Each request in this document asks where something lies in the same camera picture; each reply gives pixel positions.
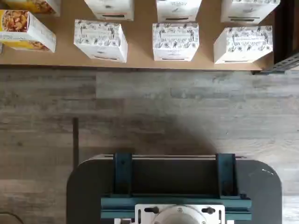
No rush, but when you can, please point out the wooden shelf board with boxes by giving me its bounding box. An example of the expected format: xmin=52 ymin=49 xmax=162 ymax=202
xmin=0 ymin=0 xmax=278 ymax=70

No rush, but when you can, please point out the white botanical print box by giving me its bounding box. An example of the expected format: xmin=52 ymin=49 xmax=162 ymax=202
xmin=213 ymin=25 xmax=274 ymax=65
xmin=152 ymin=22 xmax=199 ymax=63
xmin=84 ymin=0 xmax=135 ymax=22
xmin=73 ymin=19 xmax=128 ymax=63
xmin=156 ymin=0 xmax=203 ymax=23
xmin=221 ymin=0 xmax=281 ymax=25

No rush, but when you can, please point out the yellow white granola box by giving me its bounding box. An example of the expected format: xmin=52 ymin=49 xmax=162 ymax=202
xmin=0 ymin=0 xmax=61 ymax=17
xmin=0 ymin=9 xmax=57 ymax=53

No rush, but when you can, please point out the dark grey robot cart platform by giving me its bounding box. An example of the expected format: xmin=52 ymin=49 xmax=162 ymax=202
xmin=66 ymin=154 xmax=283 ymax=224

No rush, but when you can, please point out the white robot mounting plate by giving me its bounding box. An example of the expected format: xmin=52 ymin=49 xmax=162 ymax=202
xmin=135 ymin=203 xmax=226 ymax=224

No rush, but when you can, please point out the teal metal frame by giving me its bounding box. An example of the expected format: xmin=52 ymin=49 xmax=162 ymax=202
xmin=100 ymin=153 xmax=252 ymax=224

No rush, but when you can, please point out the thin dark post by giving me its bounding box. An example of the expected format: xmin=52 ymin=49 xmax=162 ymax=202
xmin=73 ymin=117 xmax=79 ymax=164

